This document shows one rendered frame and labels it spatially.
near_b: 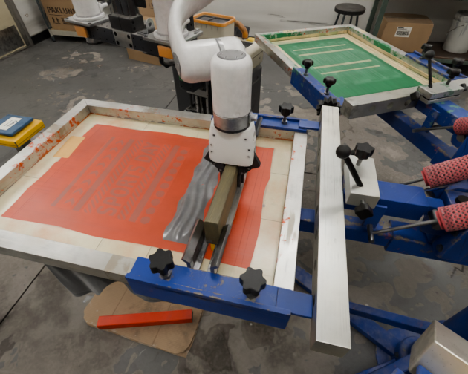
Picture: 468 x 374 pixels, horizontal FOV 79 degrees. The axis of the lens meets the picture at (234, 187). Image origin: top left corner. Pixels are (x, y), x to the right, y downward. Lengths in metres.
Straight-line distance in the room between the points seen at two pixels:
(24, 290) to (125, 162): 1.26
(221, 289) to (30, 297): 1.52
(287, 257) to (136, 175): 0.47
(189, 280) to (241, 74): 0.38
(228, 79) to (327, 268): 0.37
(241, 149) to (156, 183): 0.28
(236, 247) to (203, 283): 0.13
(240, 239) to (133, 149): 0.45
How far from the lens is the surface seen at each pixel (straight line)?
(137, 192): 0.77
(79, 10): 1.48
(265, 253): 0.63
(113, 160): 0.90
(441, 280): 2.02
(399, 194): 0.71
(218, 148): 0.61
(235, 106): 0.53
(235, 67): 0.51
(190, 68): 0.57
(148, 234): 0.68
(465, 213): 0.68
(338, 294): 0.52
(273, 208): 0.70
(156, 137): 0.95
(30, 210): 0.85
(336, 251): 0.56
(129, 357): 1.60
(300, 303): 0.53
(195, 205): 0.70
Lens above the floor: 1.49
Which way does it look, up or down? 46 degrees down
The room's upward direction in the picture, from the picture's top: straight up
